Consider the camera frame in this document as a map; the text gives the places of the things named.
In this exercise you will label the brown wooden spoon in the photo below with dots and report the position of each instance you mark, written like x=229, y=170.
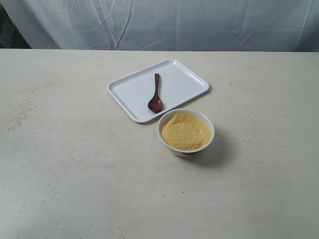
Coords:
x=155, y=104

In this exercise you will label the yellow millet grains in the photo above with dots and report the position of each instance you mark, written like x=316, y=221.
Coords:
x=185, y=132

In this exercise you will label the white ceramic bowl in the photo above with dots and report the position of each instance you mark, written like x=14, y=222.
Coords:
x=181, y=153

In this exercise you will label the white rectangular plastic tray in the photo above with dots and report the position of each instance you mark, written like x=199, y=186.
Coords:
x=177, y=85

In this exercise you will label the white backdrop curtain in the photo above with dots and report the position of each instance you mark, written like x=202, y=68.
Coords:
x=168, y=25

